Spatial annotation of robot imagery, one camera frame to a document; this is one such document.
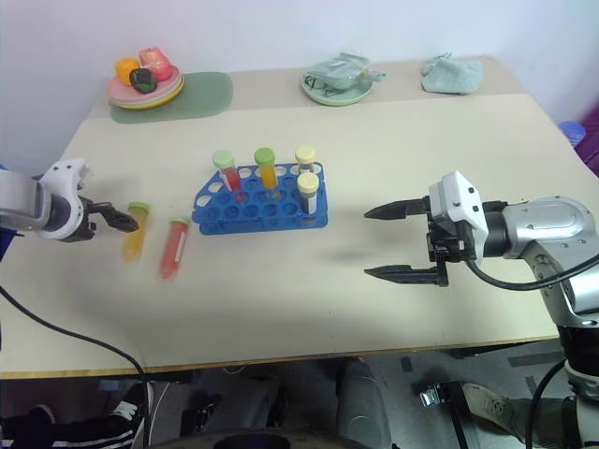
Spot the toy orange fruit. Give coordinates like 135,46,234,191
114,57,142,87

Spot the dark tube with yellow cap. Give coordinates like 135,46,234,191
294,145,317,177
297,172,321,222

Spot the green placemat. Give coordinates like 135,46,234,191
110,70,235,125

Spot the dark toy fruit green leaf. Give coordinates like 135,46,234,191
128,67,158,94

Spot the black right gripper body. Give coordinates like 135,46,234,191
425,213,470,287

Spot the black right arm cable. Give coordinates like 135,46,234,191
527,357,572,449
460,252,599,293

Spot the clear plastic bag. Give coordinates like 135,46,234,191
302,51,387,91

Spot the purple object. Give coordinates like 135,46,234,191
574,106,599,178

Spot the black white-striped trouser leg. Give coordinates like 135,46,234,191
0,379,156,449

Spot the pink plate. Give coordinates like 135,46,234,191
106,64,182,106

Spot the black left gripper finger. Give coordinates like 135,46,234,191
105,211,139,234
91,201,140,228

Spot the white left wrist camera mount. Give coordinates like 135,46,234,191
38,157,94,238

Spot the blue bottle cap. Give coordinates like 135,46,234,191
558,120,587,147

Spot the black metal table leg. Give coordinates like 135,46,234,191
417,380,473,449

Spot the red tube with green cap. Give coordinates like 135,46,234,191
212,149,243,192
157,216,193,282

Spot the blue test tube rack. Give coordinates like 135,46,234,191
191,161,330,236

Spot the yellow plate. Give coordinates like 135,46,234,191
110,77,186,111

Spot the yellow tube with green cap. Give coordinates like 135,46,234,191
121,200,153,264

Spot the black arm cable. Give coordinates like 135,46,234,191
0,283,154,443
460,252,599,293
527,357,572,449

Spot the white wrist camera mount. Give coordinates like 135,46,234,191
427,169,489,261
38,157,94,238

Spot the orange tube with green cap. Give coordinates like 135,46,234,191
253,146,283,192

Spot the grey trouser leg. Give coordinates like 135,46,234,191
273,356,393,449

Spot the toy pink apple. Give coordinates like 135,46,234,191
137,46,172,82

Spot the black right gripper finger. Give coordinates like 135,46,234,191
363,197,432,222
363,263,442,287

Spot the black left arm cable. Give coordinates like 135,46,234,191
0,283,154,443

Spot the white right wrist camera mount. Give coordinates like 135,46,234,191
427,169,489,261

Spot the teal cloth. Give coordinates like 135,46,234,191
419,52,485,95

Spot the white sneaker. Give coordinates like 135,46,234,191
460,382,519,425

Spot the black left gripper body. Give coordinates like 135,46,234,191
63,197,102,243

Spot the light green plate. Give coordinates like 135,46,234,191
299,69,373,107

